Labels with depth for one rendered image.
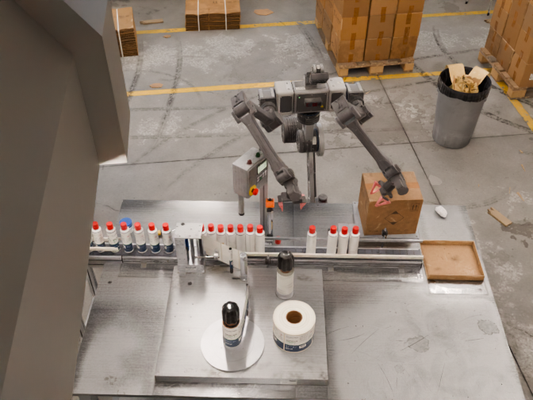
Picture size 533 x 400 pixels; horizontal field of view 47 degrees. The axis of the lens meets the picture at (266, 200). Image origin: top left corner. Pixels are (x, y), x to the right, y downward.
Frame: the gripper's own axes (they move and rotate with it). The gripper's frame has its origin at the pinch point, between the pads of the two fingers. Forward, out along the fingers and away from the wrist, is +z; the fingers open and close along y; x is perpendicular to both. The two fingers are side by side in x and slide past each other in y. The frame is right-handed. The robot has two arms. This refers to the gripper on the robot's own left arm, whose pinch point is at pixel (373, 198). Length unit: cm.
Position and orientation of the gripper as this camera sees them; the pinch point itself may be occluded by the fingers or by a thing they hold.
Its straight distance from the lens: 332.9
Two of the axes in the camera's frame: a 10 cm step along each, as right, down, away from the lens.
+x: 7.7, 3.8, 5.2
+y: 1.4, 6.8, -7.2
